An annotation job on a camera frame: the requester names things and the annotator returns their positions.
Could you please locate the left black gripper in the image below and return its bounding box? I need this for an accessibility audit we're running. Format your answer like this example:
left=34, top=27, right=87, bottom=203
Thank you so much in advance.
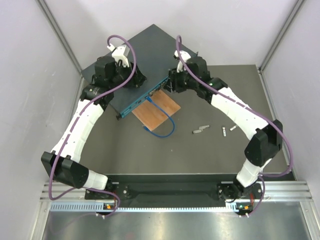
left=108, top=60, right=146, bottom=91

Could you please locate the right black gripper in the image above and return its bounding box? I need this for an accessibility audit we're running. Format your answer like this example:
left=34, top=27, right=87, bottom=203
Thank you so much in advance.
left=164, top=65, right=199, bottom=94

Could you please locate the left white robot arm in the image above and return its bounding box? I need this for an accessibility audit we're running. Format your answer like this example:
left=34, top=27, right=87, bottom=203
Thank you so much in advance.
left=41, top=56, right=146, bottom=199

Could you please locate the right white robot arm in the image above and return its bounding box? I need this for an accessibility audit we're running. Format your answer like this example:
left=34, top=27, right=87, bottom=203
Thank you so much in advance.
left=164, top=51, right=283, bottom=198

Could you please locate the wooden board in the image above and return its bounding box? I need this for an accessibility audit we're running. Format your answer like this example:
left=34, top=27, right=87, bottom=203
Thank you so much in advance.
left=132, top=90, right=181, bottom=131

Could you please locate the silver transceiver module lower left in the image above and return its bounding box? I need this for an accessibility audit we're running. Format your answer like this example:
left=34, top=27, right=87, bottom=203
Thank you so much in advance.
left=192, top=129, right=204, bottom=134

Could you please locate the silver transceiver module upper left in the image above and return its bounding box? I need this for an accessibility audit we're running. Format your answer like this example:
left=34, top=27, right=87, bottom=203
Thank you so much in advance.
left=198, top=125, right=210, bottom=130

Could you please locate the silver transceiver module middle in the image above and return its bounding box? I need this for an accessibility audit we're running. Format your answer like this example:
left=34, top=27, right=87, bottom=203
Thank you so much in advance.
left=222, top=126, right=227, bottom=137

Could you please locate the blue ethernet cable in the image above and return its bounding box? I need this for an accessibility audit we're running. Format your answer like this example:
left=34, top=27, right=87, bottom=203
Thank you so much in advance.
left=142, top=96, right=176, bottom=138

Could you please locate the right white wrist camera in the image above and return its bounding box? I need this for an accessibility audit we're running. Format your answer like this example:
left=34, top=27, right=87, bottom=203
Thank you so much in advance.
left=173, top=50, right=191, bottom=73

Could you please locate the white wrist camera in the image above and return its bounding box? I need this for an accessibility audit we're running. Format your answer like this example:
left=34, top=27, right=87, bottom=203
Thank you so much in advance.
left=106, top=44, right=130, bottom=68
left=173, top=50, right=191, bottom=73

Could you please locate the dark blue network switch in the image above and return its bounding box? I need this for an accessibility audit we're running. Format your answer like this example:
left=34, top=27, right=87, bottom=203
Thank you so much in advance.
left=80, top=23, right=199, bottom=121

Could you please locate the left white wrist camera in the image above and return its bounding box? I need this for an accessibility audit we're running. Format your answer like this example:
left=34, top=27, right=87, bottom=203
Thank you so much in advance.
left=106, top=44, right=130, bottom=68

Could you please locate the aluminium frame rail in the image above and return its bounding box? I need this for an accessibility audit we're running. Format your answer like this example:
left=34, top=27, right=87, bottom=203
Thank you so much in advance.
left=39, top=181, right=313, bottom=201

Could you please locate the grey slotted cable duct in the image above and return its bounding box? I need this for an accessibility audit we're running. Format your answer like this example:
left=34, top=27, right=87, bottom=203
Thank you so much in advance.
left=49, top=201, right=241, bottom=213

